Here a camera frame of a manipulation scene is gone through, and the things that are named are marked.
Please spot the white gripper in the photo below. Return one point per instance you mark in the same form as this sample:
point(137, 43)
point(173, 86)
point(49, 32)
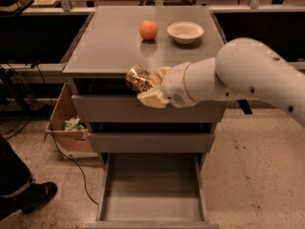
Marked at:
point(174, 85)

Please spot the crushed orange soda can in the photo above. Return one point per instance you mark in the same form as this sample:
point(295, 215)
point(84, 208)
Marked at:
point(139, 79)

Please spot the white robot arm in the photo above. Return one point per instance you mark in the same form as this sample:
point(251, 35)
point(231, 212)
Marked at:
point(243, 69)

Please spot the grey middle drawer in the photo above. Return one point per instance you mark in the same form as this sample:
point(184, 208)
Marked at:
point(110, 137)

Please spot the grey top drawer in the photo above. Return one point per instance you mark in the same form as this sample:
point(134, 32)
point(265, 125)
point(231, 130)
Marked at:
point(96, 101)

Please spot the grey drawer cabinet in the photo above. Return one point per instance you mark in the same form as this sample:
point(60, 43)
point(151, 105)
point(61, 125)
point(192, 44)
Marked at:
point(111, 43)

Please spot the grey open bottom drawer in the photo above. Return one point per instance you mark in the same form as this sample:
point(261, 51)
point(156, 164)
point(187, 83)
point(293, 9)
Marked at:
point(152, 191)

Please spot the orange fruit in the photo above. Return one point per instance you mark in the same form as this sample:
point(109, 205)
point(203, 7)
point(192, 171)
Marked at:
point(148, 30)

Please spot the white paper bowl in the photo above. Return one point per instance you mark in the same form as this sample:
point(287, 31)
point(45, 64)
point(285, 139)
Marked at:
point(184, 32)

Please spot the crumpled paper in box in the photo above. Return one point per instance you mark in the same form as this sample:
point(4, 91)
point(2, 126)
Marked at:
point(73, 124)

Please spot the cardboard box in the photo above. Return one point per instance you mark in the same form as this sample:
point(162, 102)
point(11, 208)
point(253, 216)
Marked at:
point(74, 144)

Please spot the black shoe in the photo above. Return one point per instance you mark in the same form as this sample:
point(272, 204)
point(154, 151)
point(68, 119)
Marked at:
point(36, 196)

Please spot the person's dark trouser leg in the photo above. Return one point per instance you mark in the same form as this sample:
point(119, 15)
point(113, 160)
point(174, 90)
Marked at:
point(15, 176)

